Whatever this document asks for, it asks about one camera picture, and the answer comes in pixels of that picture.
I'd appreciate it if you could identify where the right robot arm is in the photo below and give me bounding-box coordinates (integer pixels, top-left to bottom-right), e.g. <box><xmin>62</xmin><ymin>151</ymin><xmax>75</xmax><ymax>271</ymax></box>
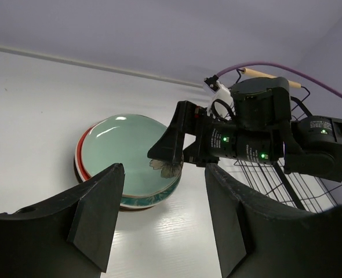
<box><xmin>147</xmin><ymin>77</ymin><xmax>342</xmax><ymax>182</ymax></box>

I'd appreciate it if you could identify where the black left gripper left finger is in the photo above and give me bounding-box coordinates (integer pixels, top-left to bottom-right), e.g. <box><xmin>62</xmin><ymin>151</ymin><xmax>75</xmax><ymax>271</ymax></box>
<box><xmin>0</xmin><ymin>163</ymin><xmax>125</xmax><ymax>277</ymax></box>

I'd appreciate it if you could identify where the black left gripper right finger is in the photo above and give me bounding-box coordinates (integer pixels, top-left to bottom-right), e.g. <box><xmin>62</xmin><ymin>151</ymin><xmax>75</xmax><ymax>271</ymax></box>
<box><xmin>205</xmin><ymin>164</ymin><xmax>342</xmax><ymax>277</ymax></box>

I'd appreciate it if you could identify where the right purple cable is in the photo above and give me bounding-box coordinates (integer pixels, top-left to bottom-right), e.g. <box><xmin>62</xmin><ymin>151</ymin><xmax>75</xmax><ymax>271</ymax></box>
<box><xmin>216</xmin><ymin>61</ymin><xmax>342</xmax><ymax>105</ymax></box>

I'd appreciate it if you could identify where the grey reindeer plate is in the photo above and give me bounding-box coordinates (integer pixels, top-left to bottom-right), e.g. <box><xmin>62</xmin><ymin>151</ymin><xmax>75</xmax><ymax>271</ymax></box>
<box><xmin>73</xmin><ymin>154</ymin><xmax>154</xmax><ymax>212</ymax></box>

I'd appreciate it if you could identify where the red teal plate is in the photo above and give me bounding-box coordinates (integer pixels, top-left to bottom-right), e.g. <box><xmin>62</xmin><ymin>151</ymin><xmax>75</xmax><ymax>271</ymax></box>
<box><xmin>77</xmin><ymin>124</ymin><xmax>182</xmax><ymax>208</ymax></box>

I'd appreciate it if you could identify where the light green flower plate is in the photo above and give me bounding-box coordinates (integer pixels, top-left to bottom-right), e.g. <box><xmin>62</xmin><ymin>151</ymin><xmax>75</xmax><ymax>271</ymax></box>
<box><xmin>76</xmin><ymin>114</ymin><xmax>182</xmax><ymax>199</ymax></box>

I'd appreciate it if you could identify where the white blue floral plate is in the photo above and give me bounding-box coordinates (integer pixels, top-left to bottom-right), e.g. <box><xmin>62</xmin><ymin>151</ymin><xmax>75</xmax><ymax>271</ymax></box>
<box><xmin>74</xmin><ymin>127</ymin><xmax>166</xmax><ymax>210</ymax></box>

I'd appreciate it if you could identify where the black wire dish rack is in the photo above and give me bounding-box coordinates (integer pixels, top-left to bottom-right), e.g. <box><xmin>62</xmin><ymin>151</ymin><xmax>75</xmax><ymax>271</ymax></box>
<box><xmin>231</xmin><ymin>68</ymin><xmax>342</xmax><ymax>214</ymax></box>

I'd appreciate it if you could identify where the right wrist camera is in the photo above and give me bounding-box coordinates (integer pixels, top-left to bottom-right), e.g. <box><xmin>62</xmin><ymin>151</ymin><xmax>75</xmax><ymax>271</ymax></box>
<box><xmin>203</xmin><ymin>75</ymin><xmax>233</xmax><ymax>118</ymax></box>

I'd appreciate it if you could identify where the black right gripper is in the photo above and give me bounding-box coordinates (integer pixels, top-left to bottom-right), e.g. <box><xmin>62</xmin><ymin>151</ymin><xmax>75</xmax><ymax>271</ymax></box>
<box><xmin>147</xmin><ymin>77</ymin><xmax>292</xmax><ymax>167</ymax></box>

